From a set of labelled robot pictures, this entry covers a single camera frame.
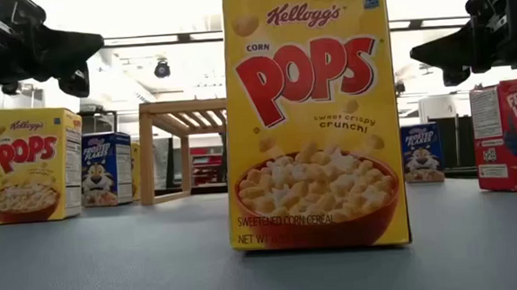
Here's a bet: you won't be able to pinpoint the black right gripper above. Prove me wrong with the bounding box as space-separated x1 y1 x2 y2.
406 0 517 90

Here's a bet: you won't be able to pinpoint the blue Frosted Flakes cereal box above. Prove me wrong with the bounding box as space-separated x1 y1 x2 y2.
399 122 446 185
77 130 136 209

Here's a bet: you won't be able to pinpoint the red Froot Loops cereal box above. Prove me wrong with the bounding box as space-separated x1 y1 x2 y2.
468 79 517 195

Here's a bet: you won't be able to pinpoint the wooden slatted shelf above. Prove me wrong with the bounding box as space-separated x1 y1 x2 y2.
134 97 234 207

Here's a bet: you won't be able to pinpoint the white cabinet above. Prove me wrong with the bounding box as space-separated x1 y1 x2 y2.
416 94 459 126

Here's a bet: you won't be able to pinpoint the black metal rack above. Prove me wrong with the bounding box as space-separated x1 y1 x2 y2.
78 109 119 136

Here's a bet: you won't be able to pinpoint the black partition panel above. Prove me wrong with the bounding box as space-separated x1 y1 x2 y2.
427 114 477 171

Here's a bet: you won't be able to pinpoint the red tool cabinet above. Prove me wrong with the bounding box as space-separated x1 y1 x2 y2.
189 145 226 186

